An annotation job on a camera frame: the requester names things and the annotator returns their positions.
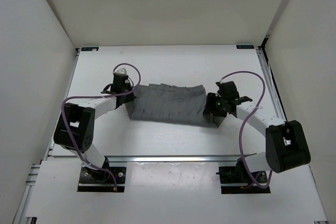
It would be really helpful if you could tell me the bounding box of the grey pleated skirt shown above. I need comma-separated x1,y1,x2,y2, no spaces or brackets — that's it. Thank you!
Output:
125,83,224,128

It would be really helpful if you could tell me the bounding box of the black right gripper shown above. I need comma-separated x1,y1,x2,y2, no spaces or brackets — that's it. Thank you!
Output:
202,92,227,118

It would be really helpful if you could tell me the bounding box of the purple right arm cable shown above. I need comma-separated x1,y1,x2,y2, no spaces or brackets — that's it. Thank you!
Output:
220,70,273,189

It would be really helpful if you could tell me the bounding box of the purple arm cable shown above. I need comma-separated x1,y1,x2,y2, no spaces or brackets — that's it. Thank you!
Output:
220,70,273,189
60,62,142,193

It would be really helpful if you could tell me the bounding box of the blue label left corner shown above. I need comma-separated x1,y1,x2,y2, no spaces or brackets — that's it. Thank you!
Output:
81,47,99,51

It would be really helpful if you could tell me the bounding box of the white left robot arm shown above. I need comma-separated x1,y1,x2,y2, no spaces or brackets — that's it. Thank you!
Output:
54,72,135,182

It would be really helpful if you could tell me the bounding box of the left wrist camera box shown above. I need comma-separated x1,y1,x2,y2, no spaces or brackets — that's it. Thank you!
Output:
113,68,128,76

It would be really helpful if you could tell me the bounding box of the blue label right corner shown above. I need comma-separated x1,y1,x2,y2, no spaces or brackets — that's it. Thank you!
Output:
236,45,255,49

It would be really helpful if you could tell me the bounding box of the aluminium frame rail right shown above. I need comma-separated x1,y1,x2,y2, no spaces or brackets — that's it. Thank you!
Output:
257,46,301,162

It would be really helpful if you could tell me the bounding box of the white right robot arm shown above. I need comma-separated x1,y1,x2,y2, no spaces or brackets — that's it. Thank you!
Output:
203,81,311,182

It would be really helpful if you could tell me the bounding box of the blue label corner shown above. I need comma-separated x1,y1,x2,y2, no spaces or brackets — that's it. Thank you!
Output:
81,47,99,51
236,45,255,49

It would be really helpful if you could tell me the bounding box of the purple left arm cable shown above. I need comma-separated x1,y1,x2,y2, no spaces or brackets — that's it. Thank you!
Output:
60,62,142,193

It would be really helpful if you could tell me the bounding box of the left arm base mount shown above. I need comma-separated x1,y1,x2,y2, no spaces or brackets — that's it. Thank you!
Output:
77,165,127,193

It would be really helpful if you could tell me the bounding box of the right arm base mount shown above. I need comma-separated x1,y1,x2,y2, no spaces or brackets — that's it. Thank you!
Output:
216,158,271,195

